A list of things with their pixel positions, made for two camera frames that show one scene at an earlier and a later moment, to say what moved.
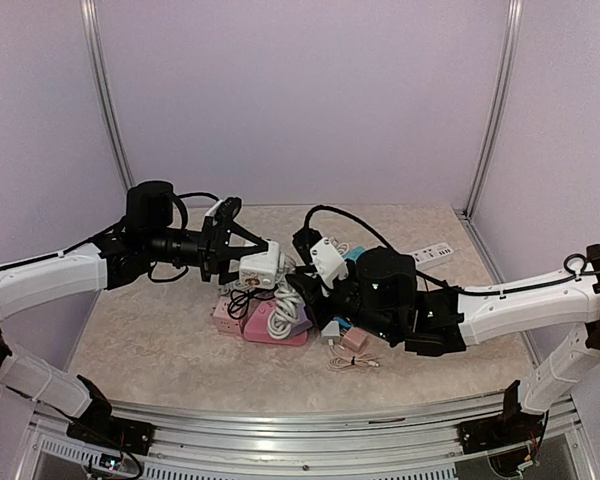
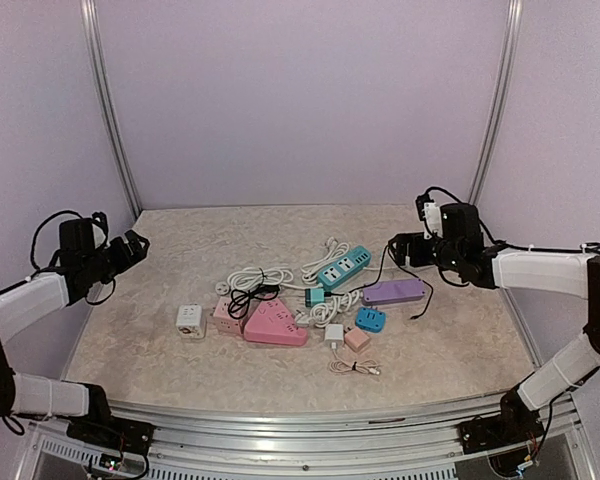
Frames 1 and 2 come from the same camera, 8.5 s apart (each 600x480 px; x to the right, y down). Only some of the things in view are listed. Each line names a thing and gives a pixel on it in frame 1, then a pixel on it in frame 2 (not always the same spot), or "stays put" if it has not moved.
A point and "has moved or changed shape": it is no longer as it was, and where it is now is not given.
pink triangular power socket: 256,329 stays put
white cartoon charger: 260,270 to 191,321
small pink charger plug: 355,338 stays put
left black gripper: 213,244 to 132,238
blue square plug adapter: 343,322 has moved or changed shape
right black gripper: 319,319 to 403,239
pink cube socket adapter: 223,320 stays put
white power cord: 285,313 to 252,277
